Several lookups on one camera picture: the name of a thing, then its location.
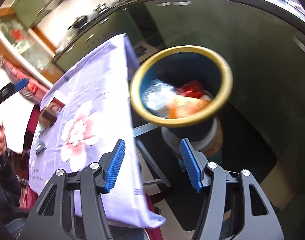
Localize brown small box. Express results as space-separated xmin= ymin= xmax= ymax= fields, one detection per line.
xmin=37 ymin=107 xmax=57 ymax=128

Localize orange foam net sleeve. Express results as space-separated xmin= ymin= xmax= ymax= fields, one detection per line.
xmin=167 ymin=95 xmax=211 ymax=119

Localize red white small carton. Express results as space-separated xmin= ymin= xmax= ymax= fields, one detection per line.
xmin=46 ymin=96 xmax=65 ymax=116

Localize yellow rimmed blue trash bin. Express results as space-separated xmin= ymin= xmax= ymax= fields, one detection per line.
xmin=130 ymin=46 xmax=233 ymax=152

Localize green kitchen cabinets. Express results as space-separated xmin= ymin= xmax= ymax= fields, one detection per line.
xmin=52 ymin=0 xmax=305 ymax=205

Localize person's left hand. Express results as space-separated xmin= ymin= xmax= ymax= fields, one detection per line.
xmin=0 ymin=119 xmax=7 ymax=156

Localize red checkered apron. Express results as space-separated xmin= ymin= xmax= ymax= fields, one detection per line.
xmin=0 ymin=55 xmax=48 ymax=105

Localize purple floral tablecloth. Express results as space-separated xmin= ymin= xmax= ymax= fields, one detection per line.
xmin=29 ymin=34 xmax=165 ymax=229

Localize black wok with lid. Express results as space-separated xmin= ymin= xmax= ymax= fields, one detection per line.
xmin=67 ymin=15 xmax=88 ymax=30

